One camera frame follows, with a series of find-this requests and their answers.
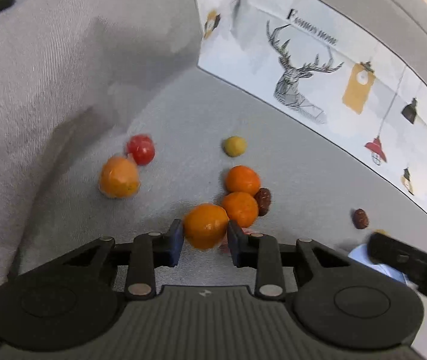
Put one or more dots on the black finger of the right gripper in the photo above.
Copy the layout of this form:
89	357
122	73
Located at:
402	257

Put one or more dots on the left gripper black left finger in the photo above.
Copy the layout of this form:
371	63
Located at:
141	257

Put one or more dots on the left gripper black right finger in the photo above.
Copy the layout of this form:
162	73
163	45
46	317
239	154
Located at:
269	257

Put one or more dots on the orange mandarin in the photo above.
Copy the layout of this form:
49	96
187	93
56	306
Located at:
241	207
242	179
205	226

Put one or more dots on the small yellow round fruit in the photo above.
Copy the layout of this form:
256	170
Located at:
235	146

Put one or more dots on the wrapped pink red fruit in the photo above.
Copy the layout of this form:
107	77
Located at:
228	245

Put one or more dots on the dark red jujube date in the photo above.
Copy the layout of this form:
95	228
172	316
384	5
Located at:
263	198

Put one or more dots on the small yellow fruit hidden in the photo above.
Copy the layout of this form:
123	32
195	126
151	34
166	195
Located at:
380	231

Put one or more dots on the light blue plate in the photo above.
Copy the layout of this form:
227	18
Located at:
360	255

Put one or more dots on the wrapped orange fruit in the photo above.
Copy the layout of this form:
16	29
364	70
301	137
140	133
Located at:
119	177

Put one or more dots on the dark red jujube far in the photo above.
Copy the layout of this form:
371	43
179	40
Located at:
360	219

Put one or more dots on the deer print white cushion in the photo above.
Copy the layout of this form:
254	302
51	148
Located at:
320	68

